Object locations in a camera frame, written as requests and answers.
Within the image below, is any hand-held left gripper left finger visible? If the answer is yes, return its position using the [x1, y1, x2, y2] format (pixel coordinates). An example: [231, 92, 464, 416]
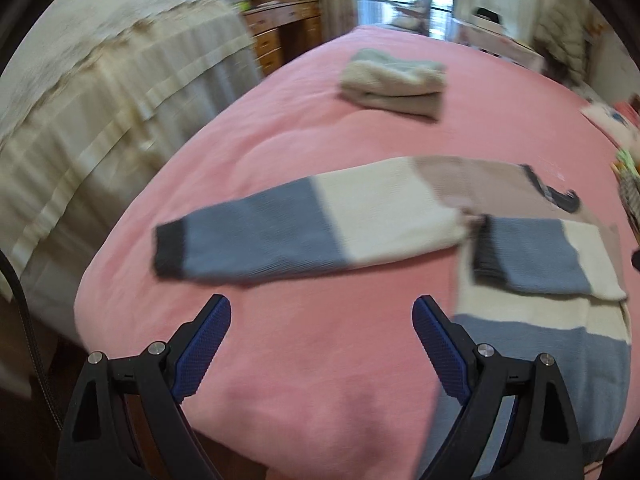
[56, 294, 232, 480]

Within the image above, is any pink printed pillow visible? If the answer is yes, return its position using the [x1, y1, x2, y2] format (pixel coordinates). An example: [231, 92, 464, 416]
[580, 100, 640, 146]

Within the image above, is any table with pale cloth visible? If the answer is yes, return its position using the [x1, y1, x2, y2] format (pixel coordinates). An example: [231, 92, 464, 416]
[452, 17, 546, 73]

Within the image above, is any colour block knit sweater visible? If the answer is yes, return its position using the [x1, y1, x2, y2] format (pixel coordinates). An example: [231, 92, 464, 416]
[152, 156, 632, 466]

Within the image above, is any folded beige green garment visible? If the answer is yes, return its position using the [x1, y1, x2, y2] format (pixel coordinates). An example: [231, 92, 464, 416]
[340, 49, 447, 122]

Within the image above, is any grey chair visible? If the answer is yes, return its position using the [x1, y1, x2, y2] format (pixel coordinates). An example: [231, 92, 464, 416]
[390, 0, 441, 31]

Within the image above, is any black cable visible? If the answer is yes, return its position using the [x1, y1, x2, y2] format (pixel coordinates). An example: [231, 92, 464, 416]
[0, 250, 63, 431]

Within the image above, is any black and white box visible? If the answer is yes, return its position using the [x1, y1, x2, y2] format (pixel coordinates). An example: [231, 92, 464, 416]
[472, 7, 502, 28]

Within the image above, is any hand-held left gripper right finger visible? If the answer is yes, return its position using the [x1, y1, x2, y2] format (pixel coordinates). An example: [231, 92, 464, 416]
[412, 295, 585, 480]

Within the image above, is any pink bed blanket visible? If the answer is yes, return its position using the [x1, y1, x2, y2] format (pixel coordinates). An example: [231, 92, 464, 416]
[74, 25, 640, 480]

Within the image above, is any wooden desk with drawers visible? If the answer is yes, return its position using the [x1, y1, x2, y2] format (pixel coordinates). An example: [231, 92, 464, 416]
[242, 0, 323, 78]

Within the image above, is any beige puffy jacket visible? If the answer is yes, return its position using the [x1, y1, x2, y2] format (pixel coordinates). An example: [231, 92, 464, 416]
[532, 2, 593, 86]

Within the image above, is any striped garment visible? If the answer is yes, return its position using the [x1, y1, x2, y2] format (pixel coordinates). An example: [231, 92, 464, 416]
[617, 170, 640, 221]

